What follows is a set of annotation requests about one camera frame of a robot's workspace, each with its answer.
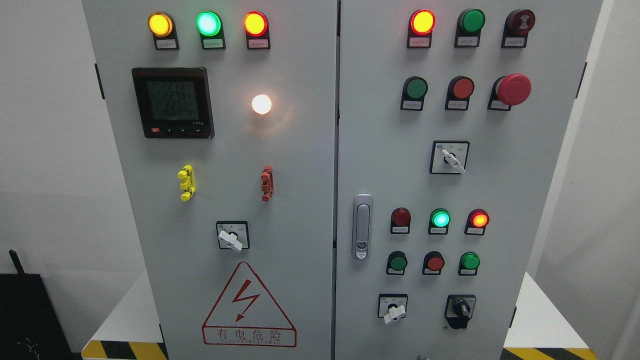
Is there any white selector switch upper right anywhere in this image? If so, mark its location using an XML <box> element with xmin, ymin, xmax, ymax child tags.
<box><xmin>429</xmin><ymin>140</ymin><xmax>470</xmax><ymax>174</ymax></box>

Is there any lit red lamp lower right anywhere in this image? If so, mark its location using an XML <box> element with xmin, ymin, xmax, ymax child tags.
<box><xmin>464</xmin><ymin>208</ymin><xmax>490</xmax><ymax>236</ymax></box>

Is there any red stop push button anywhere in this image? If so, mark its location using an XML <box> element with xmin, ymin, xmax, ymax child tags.
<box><xmin>445</xmin><ymin>76</ymin><xmax>475</xmax><ymax>111</ymax></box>

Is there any dark red lamp lower right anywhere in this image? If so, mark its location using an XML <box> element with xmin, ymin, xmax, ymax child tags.
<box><xmin>390</xmin><ymin>207</ymin><xmax>411</xmax><ymax>234</ymax></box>

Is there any white selector switch left door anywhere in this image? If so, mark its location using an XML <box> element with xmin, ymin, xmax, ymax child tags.
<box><xmin>215</xmin><ymin>220</ymin><xmax>250</xmax><ymax>253</ymax></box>

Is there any white selector switch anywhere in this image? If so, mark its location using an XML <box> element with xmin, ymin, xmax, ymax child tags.
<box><xmin>378</xmin><ymin>292</ymin><xmax>409</xmax><ymax>325</ymax></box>
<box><xmin>429</xmin><ymin>140</ymin><xmax>470</xmax><ymax>174</ymax></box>

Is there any yellow plastic terminal clip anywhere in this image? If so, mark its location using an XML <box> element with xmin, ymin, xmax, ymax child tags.
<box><xmin>177</xmin><ymin>164</ymin><xmax>196</xmax><ymax>202</ymax></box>

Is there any left grey cabinet door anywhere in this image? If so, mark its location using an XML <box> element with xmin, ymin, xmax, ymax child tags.
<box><xmin>82</xmin><ymin>0</ymin><xmax>338</xmax><ymax>360</ymax></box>

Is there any red electric hazard warning sticker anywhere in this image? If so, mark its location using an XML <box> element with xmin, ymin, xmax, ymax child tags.
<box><xmin>201</xmin><ymin>261</ymin><xmax>297</xmax><ymax>347</ymax></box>

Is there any red-orange indicator lamp left door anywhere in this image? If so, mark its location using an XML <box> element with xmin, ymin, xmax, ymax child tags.
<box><xmin>243</xmin><ymin>10</ymin><xmax>271</xmax><ymax>50</ymax></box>

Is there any red emergency stop mushroom button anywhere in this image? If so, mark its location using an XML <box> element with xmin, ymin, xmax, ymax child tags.
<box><xmin>487</xmin><ymin>73</ymin><xmax>531</xmax><ymax>112</ymax></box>

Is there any white glowing indicator lamp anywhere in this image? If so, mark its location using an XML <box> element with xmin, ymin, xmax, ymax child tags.
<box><xmin>251</xmin><ymin>93</ymin><xmax>273</xmax><ymax>116</ymax></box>

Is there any grey cabinet door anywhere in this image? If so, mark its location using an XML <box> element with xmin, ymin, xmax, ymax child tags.
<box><xmin>82</xmin><ymin>0</ymin><xmax>338</xmax><ymax>360</ymax></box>
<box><xmin>334</xmin><ymin>0</ymin><xmax>602</xmax><ymax>360</ymax></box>

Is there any green start push button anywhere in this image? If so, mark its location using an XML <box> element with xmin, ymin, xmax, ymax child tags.
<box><xmin>400</xmin><ymin>76</ymin><xmax>429</xmax><ymax>111</ymax></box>

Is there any black digital power meter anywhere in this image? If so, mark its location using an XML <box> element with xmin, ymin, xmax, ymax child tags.
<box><xmin>131</xmin><ymin>67</ymin><xmax>215</xmax><ymax>139</ymax></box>

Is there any lit red lamp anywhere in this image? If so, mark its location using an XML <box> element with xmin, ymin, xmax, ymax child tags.
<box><xmin>464</xmin><ymin>208</ymin><xmax>490</xmax><ymax>236</ymax></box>
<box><xmin>406</xmin><ymin>9</ymin><xmax>436</xmax><ymax>49</ymax></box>

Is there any black selector switch bottom right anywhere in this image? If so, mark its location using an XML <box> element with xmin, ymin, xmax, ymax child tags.
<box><xmin>445</xmin><ymin>294</ymin><xmax>477</xmax><ymax>330</ymax></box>

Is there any green lamp top right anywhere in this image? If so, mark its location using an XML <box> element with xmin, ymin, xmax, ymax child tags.
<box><xmin>454</xmin><ymin>8</ymin><xmax>486</xmax><ymax>48</ymax></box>

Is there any dark red buzzer top right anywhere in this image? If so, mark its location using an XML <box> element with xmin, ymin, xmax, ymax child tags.
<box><xmin>501</xmin><ymin>9</ymin><xmax>536</xmax><ymax>49</ymax></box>

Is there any lit green lamp lower right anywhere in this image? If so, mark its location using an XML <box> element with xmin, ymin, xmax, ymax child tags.
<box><xmin>427</xmin><ymin>208</ymin><xmax>451</xmax><ymax>235</ymax></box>

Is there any red plastic terminal clip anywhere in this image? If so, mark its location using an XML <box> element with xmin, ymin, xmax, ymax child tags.
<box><xmin>260</xmin><ymin>165</ymin><xmax>275</xmax><ymax>203</ymax></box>

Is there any green push button lower left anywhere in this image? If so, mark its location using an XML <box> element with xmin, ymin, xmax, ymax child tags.
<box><xmin>386</xmin><ymin>250</ymin><xmax>409</xmax><ymax>276</ymax></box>

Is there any green push button lower right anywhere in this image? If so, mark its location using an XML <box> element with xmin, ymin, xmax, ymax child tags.
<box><xmin>457</xmin><ymin>251</ymin><xmax>481</xmax><ymax>276</ymax></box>

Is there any white platform with hazard stripes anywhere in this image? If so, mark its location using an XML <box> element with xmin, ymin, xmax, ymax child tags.
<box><xmin>77</xmin><ymin>272</ymin><xmax>597</xmax><ymax>360</ymax></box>

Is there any yellow indicator lamp top left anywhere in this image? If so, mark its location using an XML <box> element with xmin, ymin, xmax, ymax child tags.
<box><xmin>147</xmin><ymin>11</ymin><xmax>179</xmax><ymax>51</ymax></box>

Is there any red push button lower middle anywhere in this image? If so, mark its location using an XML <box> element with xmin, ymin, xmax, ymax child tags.
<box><xmin>422</xmin><ymin>251</ymin><xmax>445</xmax><ymax>276</ymax></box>

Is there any silver door latch handle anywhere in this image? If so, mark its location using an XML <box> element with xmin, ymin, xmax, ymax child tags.
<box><xmin>352</xmin><ymin>194</ymin><xmax>373</xmax><ymax>260</ymax></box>

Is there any right grey cabinet door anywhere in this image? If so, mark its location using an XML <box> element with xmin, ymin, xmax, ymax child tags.
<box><xmin>334</xmin><ymin>0</ymin><xmax>602</xmax><ymax>360</ymax></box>

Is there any green indicator lamp top left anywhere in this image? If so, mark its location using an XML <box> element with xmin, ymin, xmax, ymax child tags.
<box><xmin>196</xmin><ymin>11</ymin><xmax>226</xmax><ymax>50</ymax></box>

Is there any white selector switch bottom right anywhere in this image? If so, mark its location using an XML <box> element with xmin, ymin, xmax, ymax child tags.
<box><xmin>378</xmin><ymin>292</ymin><xmax>409</xmax><ymax>325</ymax></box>

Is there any black box with antenna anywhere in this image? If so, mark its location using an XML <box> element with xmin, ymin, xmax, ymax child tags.
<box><xmin>0</xmin><ymin>249</ymin><xmax>74</xmax><ymax>360</ymax></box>

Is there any lit red lamp top right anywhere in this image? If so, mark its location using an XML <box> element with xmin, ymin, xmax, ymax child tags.
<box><xmin>406</xmin><ymin>9</ymin><xmax>436</xmax><ymax>49</ymax></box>

